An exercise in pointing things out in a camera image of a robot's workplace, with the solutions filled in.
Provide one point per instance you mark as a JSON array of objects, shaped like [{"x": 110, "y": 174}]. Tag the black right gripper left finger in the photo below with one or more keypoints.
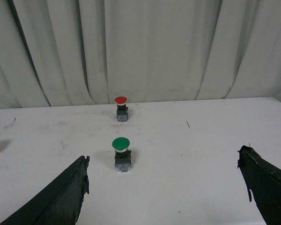
[{"x": 60, "y": 202}]

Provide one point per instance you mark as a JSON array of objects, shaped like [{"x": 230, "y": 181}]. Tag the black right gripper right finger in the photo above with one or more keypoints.
[{"x": 263, "y": 183}]

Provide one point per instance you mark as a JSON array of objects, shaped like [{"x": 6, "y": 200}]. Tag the green push button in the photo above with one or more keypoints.
[{"x": 122, "y": 154}]

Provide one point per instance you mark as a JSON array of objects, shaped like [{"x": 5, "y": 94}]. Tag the red push button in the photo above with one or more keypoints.
[{"x": 122, "y": 109}]

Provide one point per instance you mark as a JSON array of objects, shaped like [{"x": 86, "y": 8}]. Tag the white curtain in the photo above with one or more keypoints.
[{"x": 86, "y": 52}]

